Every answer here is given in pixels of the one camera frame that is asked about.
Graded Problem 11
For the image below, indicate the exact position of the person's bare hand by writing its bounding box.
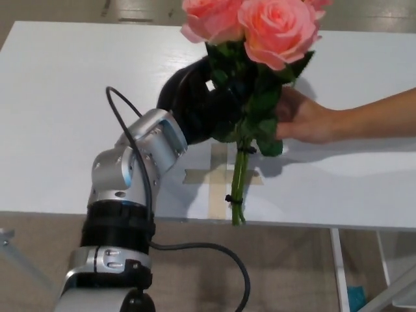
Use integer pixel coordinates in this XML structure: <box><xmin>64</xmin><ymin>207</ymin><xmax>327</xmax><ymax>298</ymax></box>
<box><xmin>274</xmin><ymin>86</ymin><xmax>339</xmax><ymax>146</ymax></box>

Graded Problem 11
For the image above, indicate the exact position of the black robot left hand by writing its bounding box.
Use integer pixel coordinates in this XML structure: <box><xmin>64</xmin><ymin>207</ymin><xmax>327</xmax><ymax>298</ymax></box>
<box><xmin>156</xmin><ymin>55</ymin><xmax>257</xmax><ymax>146</ymax></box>

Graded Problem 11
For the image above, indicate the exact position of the pink artificial rose bouquet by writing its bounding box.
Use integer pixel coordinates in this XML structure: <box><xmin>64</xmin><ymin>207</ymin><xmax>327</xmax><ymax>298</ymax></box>
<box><xmin>180</xmin><ymin>0</ymin><xmax>334</xmax><ymax>228</ymax></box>

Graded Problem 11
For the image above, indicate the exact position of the person's bare forearm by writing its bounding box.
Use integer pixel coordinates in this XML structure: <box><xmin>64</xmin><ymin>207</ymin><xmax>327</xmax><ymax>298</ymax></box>
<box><xmin>331</xmin><ymin>89</ymin><xmax>416</xmax><ymax>144</ymax></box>

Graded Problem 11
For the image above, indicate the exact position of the beige horizontal tape strip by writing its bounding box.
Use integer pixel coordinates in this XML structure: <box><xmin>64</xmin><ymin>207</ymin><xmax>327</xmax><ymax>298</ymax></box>
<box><xmin>183</xmin><ymin>168</ymin><xmax>265</xmax><ymax>186</ymax></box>

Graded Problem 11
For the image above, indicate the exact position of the beige vertical tape strip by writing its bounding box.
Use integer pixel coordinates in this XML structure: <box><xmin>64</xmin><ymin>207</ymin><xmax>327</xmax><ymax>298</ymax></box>
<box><xmin>207</xmin><ymin>142</ymin><xmax>228</xmax><ymax>219</ymax></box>

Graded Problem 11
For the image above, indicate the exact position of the white wide table leg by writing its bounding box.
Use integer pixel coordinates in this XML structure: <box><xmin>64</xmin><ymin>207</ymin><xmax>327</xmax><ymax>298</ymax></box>
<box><xmin>330</xmin><ymin>228</ymin><xmax>351</xmax><ymax>312</ymax></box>

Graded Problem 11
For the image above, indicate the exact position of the white thin table leg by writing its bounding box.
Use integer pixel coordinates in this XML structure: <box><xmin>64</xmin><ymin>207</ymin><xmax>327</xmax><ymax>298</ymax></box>
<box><xmin>376</xmin><ymin>231</ymin><xmax>391</xmax><ymax>287</ymax></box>

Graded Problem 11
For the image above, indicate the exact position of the teal object on floor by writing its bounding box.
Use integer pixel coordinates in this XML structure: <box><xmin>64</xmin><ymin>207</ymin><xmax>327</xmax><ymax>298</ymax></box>
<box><xmin>347</xmin><ymin>285</ymin><xmax>367</xmax><ymax>306</ymax></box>

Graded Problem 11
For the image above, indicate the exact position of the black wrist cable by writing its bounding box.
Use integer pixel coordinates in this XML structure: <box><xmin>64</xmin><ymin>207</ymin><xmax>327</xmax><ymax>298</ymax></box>
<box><xmin>105</xmin><ymin>86</ymin><xmax>252</xmax><ymax>312</ymax></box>

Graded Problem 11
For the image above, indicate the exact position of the grey metal frame bar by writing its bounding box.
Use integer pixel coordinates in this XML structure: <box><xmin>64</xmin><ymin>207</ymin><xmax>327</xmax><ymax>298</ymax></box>
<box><xmin>0</xmin><ymin>228</ymin><xmax>56</xmax><ymax>303</ymax></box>
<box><xmin>373</xmin><ymin>266</ymin><xmax>416</xmax><ymax>312</ymax></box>

